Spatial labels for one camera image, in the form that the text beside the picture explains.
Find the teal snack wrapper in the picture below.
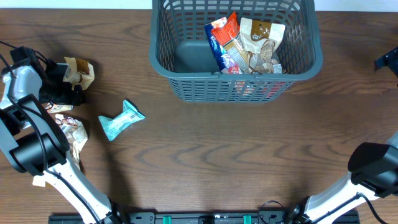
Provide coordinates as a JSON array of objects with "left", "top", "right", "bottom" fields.
[{"left": 98, "top": 100, "right": 146, "bottom": 141}]

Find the cream brown snack bag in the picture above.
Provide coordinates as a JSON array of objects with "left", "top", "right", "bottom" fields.
[{"left": 55, "top": 114, "right": 88, "bottom": 169}]

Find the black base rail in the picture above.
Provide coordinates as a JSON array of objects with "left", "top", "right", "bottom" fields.
[{"left": 48, "top": 210, "right": 360, "bottom": 224}]

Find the grey plastic basket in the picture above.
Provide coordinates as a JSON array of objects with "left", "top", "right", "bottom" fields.
[{"left": 149, "top": 0, "right": 323, "bottom": 103}]

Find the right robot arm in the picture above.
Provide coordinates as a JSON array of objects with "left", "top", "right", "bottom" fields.
[{"left": 284, "top": 134, "right": 397, "bottom": 223}]

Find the colourful tissue pack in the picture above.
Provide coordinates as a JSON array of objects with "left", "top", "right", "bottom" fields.
[{"left": 204, "top": 17, "right": 243, "bottom": 75}]

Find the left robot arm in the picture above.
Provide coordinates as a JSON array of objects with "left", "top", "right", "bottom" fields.
[{"left": 1, "top": 46, "right": 129, "bottom": 223}]

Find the orange cracker package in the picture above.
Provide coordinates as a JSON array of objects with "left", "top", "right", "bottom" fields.
[{"left": 211, "top": 12, "right": 259, "bottom": 75}]

